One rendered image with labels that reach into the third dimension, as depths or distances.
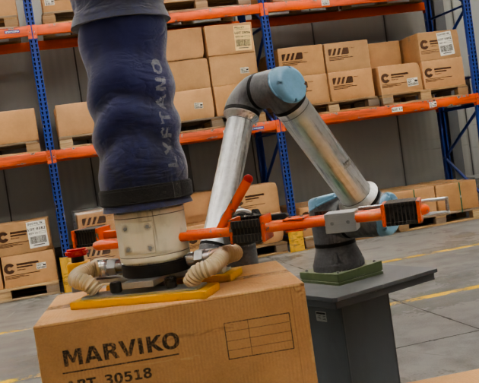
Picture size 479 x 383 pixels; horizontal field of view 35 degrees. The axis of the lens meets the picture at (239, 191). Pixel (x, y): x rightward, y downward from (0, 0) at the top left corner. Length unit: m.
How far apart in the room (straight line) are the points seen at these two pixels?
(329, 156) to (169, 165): 0.83
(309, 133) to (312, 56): 7.20
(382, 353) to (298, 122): 0.94
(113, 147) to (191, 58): 7.44
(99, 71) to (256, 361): 0.75
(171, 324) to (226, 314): 0.12
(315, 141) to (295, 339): 0.88
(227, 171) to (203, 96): 6.84
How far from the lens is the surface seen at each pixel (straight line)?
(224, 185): 2.34
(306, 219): 1.74
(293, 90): 2.36
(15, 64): 10.37
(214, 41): 9.30
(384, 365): 2.89
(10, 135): 8.97
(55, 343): 1.74
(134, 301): 1.78
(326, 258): 2.78
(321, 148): 2.48
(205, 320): 1.72
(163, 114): 1.80
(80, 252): 2.36
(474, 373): 2.34
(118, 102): 1.79
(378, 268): 2.85
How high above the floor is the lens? 1.25
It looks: 3 degrees down
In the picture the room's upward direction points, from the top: 8 degrees counter-clockwise
